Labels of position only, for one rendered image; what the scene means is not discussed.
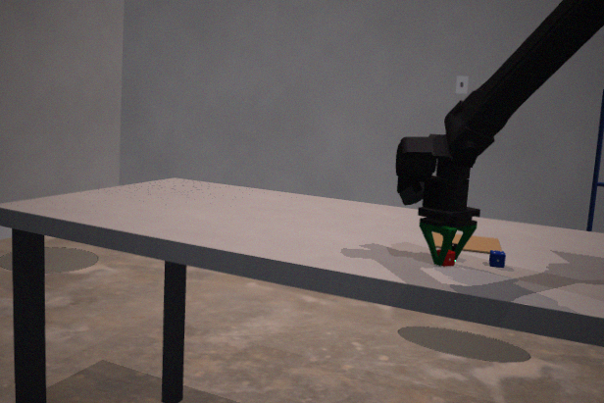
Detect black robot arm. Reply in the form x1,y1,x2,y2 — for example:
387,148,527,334
396,0,604,210

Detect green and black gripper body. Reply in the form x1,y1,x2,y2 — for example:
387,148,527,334
418,176,480,227

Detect red die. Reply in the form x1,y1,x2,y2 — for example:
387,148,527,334
436,249,455,267

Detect blue die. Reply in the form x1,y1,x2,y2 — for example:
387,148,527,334
489,250,506,268

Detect tan flat mat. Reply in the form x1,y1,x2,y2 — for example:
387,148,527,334
432,232,502,254

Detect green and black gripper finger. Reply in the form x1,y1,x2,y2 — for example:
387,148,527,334
454,225,477,261
420,222,457,266

